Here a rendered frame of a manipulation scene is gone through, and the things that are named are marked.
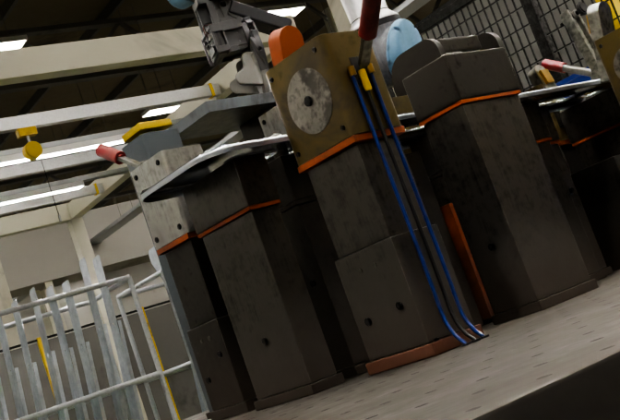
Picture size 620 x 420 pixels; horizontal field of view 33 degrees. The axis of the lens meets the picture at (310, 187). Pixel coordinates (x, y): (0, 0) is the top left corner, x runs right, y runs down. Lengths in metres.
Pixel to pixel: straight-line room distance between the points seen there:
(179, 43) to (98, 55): 0.73
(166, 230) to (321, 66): 0.40
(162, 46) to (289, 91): 7.37
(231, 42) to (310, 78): 0.69
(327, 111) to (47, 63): 7.01
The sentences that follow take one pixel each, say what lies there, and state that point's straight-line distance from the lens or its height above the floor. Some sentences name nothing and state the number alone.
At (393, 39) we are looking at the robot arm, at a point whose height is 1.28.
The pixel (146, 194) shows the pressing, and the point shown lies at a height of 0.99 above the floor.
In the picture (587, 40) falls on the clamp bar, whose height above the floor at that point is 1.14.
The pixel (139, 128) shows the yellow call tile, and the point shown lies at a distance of 1.64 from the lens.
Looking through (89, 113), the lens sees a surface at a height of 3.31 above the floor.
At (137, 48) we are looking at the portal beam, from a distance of 8.44.
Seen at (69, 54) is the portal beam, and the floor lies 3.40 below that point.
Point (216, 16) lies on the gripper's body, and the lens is 1.85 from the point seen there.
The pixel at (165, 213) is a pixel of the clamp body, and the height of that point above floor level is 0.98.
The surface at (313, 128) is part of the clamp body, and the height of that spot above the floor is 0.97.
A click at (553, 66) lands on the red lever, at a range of 2.27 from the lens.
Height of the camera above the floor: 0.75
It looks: 8 degrees up
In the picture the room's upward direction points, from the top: 20 degrees counter-clockwise
